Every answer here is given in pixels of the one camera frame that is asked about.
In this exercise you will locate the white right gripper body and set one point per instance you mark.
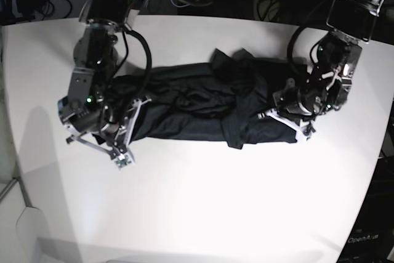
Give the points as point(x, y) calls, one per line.
point(103, 136)

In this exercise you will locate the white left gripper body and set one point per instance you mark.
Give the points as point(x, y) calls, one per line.
point(293, 108)

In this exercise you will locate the dark long-sleeve shirt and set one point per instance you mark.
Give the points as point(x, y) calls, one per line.
point(216, 101)

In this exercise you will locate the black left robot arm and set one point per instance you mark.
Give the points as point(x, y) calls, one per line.
point(334, 59)

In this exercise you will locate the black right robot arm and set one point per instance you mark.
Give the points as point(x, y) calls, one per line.
point(92, 112)

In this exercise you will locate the black OpenArm base box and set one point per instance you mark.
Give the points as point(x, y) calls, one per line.
point(371, 238)

